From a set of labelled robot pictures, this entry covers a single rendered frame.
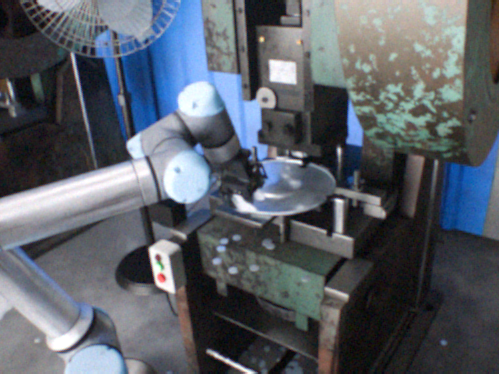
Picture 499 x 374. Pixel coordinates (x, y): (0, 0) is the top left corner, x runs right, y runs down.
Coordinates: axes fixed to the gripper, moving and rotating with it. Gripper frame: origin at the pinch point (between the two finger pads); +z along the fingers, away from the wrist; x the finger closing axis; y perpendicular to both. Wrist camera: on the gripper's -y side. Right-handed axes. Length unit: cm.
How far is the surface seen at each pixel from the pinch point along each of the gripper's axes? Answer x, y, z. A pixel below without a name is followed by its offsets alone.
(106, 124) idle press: 61, -147, 61
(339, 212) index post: 10.2, 18.1, 8.3
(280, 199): 7.4, 4.4, 4.8
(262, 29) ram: 32.9, -4.9, -25.3
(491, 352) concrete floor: 25, 58, 99
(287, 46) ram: 31.2, 1.8, -22.1
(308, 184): 16.4, 6.9, 9.0
